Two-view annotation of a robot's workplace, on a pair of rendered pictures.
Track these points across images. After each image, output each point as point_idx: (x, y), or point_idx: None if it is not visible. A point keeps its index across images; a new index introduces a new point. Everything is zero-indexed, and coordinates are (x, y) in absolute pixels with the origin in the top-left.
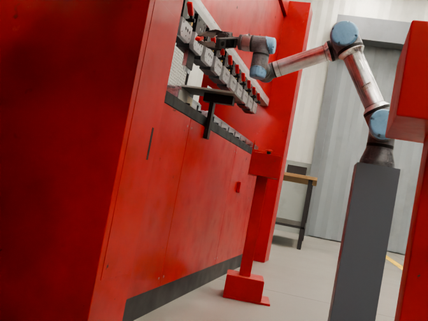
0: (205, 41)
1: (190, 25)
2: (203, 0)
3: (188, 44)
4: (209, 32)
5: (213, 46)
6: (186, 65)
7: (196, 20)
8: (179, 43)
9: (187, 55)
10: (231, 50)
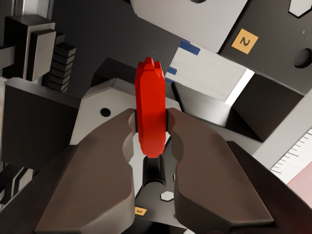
0: (125, 233)
1: (237, 21)
2: (294, 188)
3: (113, 78)
4: (231, 152)
5: (65, 205)
6: (4, 98)
7: (233, 128)
8: (118, 65)
9: (61, 102)
10: None
